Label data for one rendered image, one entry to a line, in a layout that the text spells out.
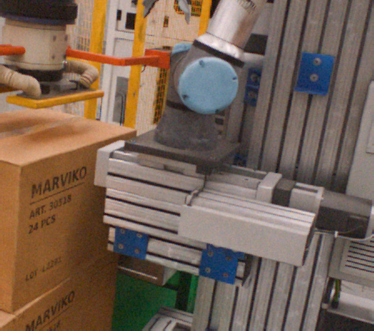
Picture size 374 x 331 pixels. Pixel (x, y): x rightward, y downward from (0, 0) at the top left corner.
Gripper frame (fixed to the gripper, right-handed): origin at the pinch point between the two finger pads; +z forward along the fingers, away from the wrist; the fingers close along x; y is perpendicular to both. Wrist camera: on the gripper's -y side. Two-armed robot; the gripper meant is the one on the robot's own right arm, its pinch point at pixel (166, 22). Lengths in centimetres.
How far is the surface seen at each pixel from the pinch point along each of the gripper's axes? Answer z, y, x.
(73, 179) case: 44, 36, -5
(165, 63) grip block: 11.8, 4.1, 3.3
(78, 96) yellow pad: 22.5, 27.2, -11.5
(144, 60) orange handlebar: 11.0, 13.8, 1.1
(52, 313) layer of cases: 82, 42, -5
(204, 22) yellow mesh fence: 7, -231, -80
